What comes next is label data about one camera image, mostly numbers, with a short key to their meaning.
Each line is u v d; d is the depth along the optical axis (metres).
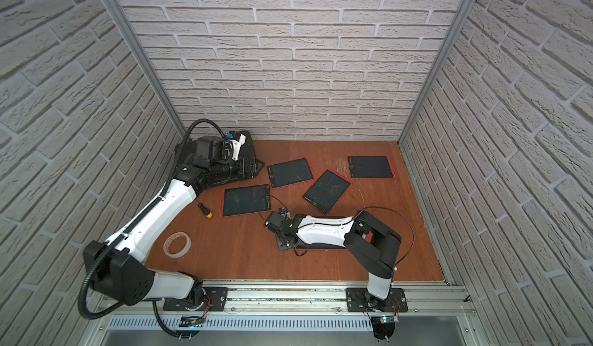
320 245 0.56
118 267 0.39
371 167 1.11
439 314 0.75
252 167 0.69
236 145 0.69
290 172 1.07
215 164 0.63
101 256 0.39
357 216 0.49
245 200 0.97
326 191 1.00
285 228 0.68
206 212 0.92
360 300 0.74
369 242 0.51
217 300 0.73
